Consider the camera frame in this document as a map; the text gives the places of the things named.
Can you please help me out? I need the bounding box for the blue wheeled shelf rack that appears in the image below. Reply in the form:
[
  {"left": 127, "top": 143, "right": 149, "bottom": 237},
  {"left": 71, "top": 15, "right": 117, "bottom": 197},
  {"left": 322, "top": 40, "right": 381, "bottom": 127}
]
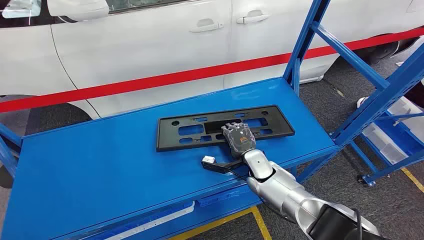
[{"left": 349, "top": 109, "right": 424, "bottom": 187}]

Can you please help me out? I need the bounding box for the white car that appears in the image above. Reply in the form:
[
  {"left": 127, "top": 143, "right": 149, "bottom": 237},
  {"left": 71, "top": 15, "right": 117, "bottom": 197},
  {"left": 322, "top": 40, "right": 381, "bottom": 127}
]
[{"left": 0, "top": 0, "right": 424, "bottom": 120}]

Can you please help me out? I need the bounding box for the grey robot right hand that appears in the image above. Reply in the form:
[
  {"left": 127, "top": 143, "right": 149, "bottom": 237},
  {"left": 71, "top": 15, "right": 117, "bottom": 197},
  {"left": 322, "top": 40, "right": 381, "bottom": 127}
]
[{"left": 221, "top": 121, "right": 258, "bottom": 159}]

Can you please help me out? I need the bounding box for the blue metal shelf rack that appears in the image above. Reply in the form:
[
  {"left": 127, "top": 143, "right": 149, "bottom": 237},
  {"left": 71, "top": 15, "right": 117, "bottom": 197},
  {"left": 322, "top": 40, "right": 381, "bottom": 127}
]
[{"left": 0, "top": 0, "right": 424, "bottom": 240}]

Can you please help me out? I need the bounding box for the pale wrist camera on bracket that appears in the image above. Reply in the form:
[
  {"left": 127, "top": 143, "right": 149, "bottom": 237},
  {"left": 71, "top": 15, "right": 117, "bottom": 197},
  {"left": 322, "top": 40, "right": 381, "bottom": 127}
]
[{"left": 201, "top": 155, "right": 248, "bottom": 175}]

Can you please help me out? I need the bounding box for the black plastic plate frame part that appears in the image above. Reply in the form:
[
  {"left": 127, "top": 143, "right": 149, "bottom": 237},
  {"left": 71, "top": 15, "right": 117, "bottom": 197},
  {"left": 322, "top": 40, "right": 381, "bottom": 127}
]
[{"left": 155, "top": 104, "right": 296, "bottom": 153}]

